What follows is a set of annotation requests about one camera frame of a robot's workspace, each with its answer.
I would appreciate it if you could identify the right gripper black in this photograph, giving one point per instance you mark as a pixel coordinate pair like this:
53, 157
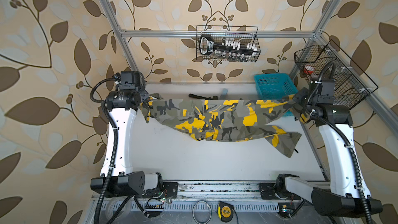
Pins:
297, 98

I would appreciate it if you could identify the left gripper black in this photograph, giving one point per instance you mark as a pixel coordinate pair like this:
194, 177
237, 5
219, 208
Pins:
142, 93

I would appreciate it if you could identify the teal plastic basket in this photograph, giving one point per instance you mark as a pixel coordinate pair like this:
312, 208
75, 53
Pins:
274, 86

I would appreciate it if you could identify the camouflage yellow green trousers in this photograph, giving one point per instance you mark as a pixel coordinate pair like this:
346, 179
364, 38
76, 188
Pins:
225, 120

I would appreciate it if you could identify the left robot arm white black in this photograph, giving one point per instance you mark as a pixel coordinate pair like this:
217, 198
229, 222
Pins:
117, 164

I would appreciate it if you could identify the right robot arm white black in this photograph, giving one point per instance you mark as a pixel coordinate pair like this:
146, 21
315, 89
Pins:
348, 195

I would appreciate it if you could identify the red capped item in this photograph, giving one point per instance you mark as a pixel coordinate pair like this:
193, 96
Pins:
308, 70

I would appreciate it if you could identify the light blue grey block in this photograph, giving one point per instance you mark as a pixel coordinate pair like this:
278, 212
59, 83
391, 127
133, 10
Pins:
224, 94

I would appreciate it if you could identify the black socket set holder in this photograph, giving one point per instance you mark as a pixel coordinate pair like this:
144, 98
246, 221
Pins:
208, 46

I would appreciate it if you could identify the clear tape roll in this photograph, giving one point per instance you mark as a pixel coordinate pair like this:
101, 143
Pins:
116, 207

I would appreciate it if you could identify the yellow black tape measure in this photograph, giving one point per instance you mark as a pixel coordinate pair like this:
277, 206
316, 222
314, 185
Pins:
225, 211

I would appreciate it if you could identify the black wire basket right wall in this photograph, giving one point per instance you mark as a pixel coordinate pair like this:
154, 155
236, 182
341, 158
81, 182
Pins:
352, 83

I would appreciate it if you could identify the black wire basket wall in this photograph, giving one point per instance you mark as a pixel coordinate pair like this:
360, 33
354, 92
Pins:
244, 34
352, 83

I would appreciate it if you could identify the black wire basket back wall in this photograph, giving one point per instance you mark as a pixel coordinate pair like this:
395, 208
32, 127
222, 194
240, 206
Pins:
244, 34

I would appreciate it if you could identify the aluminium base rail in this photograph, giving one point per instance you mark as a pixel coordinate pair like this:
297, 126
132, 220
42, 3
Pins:
200, 189

